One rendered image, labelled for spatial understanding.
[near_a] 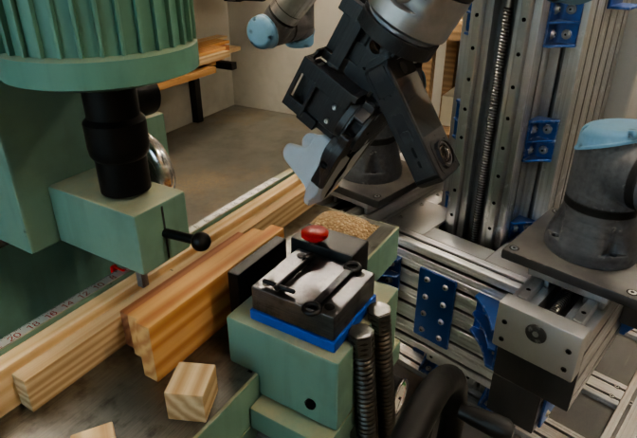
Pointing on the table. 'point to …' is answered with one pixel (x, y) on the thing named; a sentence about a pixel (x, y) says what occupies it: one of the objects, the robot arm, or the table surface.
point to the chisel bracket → (119, 221)
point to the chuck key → (290, 275)
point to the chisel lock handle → (201, 241)
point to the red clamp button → (315, 233)
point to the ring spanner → (331, 289)
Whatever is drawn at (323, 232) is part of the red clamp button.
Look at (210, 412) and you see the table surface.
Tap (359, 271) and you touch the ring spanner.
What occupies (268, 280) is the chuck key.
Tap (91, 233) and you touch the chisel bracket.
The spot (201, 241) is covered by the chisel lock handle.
